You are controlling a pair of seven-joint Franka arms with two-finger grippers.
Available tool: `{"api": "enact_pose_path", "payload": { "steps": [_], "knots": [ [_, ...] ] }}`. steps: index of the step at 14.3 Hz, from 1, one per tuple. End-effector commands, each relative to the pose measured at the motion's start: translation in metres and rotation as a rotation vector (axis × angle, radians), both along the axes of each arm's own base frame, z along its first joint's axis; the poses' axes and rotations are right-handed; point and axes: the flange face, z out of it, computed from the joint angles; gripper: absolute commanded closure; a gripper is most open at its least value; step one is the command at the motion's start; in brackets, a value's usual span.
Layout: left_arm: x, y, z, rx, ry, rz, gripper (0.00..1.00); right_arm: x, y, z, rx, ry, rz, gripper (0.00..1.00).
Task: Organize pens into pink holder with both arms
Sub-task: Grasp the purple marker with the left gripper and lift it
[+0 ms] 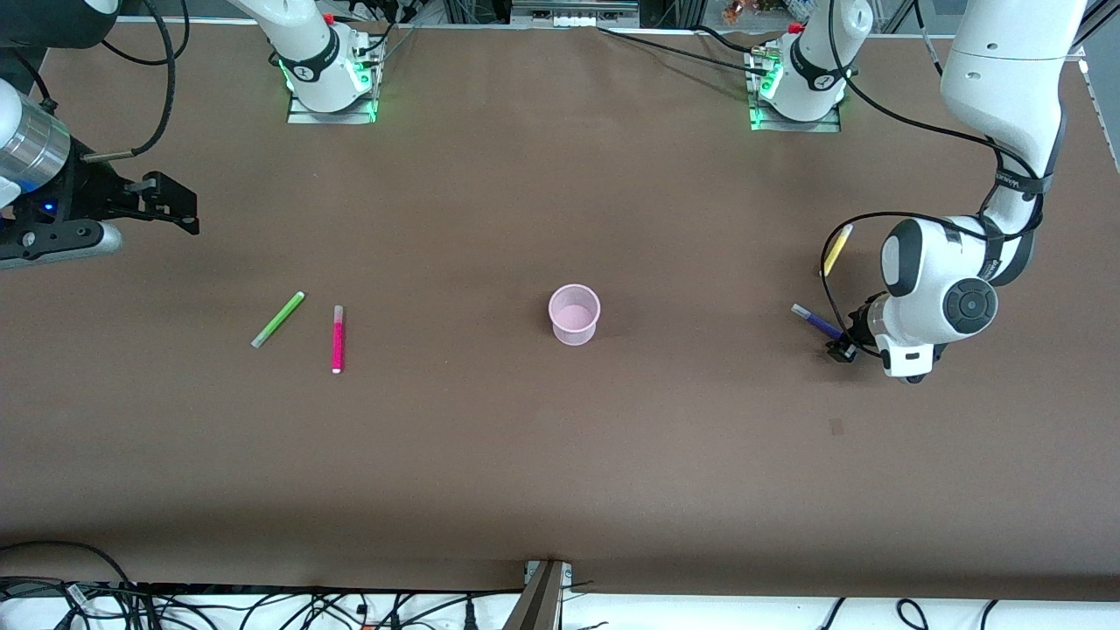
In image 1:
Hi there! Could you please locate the long black table cable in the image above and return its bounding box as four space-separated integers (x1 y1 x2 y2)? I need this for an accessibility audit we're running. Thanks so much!
595 24 775 76

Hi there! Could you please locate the black cable tangle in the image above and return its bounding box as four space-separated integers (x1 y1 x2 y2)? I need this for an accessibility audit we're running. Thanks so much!
0 577 526 630

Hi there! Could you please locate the brown table cover mat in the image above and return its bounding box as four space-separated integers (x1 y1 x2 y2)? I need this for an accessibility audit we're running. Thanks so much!
0 17 1120 601

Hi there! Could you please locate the pink pen holder cup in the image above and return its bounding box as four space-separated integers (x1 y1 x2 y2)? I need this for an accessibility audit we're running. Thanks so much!
549 284 602 347

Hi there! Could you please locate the yellow marker pen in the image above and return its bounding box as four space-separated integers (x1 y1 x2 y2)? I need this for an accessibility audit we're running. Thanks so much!
821 224 854 278

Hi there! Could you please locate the short curved black cable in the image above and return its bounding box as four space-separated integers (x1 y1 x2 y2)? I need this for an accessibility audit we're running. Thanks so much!
696 24 764 55

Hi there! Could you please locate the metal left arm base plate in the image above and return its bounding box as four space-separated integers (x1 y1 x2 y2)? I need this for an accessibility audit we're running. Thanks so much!
750 105 843 134

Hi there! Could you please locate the green marker pen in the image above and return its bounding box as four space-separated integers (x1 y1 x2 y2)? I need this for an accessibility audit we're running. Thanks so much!
251 291 305 349

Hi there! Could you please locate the grey power strip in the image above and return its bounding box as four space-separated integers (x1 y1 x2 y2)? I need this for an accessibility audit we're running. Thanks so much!
512 0 640 27

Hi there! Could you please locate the purple marker pen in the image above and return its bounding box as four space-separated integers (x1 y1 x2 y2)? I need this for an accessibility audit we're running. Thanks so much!
791 304 845 340

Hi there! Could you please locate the large black loop cable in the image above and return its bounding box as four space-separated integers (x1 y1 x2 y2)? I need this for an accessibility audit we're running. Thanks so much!
0 541 132 589

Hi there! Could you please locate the metal table bracket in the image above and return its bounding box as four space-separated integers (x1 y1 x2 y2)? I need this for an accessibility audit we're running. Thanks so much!
503 560 574 630

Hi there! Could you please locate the aluminium frame rail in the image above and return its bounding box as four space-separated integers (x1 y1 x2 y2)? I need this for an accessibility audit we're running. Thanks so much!
1072 35 1120 172

